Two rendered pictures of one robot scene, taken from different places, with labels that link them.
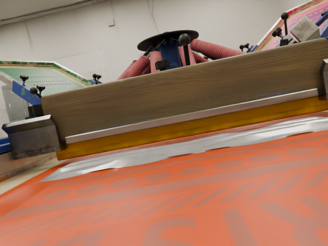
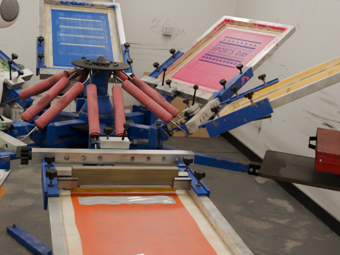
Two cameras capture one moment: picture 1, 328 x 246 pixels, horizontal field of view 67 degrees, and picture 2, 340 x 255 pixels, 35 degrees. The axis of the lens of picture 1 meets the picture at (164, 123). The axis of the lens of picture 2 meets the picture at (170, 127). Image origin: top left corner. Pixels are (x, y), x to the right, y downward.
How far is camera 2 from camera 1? 172 cm
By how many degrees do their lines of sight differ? 23
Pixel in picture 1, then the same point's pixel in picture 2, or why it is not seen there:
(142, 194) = (121, 215)
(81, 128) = (85, 182)
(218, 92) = (138, 179)
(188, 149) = (126, 201)
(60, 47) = not seen: outside the picture
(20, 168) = not seen: hidden behind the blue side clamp
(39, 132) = (70, 182)
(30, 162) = not seen: hidden behind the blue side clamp
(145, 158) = (114, 202)
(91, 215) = (114, 218)
